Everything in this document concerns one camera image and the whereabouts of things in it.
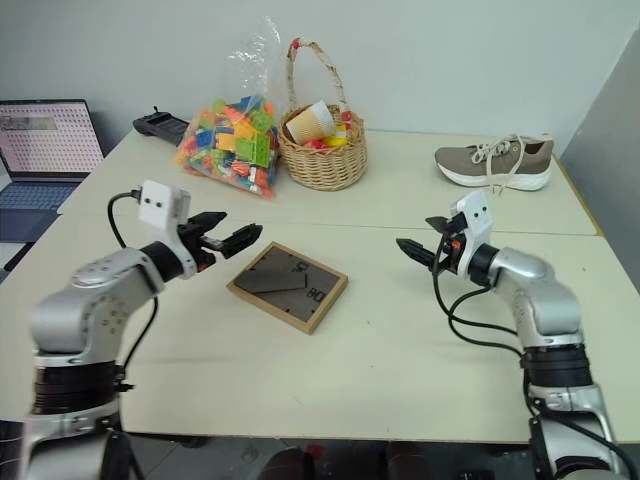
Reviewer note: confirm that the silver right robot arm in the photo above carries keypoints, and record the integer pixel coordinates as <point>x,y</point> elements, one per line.
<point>545,300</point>

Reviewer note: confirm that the corrugated paper cup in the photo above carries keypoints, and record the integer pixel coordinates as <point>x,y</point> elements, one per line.
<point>311,122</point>

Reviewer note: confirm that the clear bag of toy bricks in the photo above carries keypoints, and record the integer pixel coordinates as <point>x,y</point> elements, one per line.
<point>232,145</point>

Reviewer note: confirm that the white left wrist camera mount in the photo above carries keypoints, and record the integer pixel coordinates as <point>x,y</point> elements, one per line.
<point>162,205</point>

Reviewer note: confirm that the open laptop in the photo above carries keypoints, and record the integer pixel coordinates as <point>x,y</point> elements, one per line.
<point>42,160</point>

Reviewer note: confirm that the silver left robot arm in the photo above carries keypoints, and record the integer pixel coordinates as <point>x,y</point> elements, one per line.
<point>95,300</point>

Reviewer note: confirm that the black handheld controller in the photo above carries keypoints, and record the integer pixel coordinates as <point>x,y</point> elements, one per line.
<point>160,126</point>

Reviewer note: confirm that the taupe sneaker with white sole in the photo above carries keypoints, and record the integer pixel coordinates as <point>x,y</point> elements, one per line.
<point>495,161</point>

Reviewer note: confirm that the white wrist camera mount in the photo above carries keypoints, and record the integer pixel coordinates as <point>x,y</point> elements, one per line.
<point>162,205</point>
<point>475,220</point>

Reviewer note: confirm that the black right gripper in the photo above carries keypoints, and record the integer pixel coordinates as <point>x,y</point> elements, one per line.
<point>452,245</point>

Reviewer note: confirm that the grey partition panel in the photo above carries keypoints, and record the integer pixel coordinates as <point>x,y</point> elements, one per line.
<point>607,130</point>

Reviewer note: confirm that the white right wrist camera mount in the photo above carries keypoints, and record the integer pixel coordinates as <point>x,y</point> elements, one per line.
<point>475,220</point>

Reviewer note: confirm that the square wooden framed clock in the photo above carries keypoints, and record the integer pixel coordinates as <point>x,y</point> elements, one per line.
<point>288,286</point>

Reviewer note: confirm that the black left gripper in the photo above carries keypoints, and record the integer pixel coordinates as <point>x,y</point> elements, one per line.
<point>196,245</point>

